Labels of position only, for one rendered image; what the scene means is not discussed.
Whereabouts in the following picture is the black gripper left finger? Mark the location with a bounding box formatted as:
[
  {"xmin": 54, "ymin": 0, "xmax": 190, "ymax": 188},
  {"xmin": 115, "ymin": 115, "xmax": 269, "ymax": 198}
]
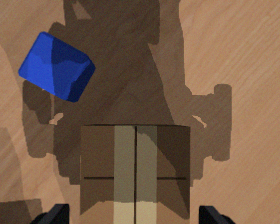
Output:
[{"xmin": 30, "ymin": 204, "xmax": 70, "ymax": 224}]

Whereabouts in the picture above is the brown cardboard box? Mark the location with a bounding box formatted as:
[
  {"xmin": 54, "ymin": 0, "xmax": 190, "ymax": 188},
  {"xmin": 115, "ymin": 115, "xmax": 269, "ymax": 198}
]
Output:
[{"xmin": 80, "ymin": 124, "xmax": 190, "ymax": 224}]

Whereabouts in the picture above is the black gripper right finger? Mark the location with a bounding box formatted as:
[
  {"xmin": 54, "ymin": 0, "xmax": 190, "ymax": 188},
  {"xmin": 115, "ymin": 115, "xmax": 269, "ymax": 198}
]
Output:
[{"xmin": 198, "ymin": 205, "xmax": 236, "ymax": 224}]

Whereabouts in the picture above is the blue block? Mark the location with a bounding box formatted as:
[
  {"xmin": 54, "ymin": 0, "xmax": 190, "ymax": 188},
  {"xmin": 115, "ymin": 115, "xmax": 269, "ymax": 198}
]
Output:
[{"xmin": 18, "ymin": 31, "xmax": 96, "ymax": 103}]

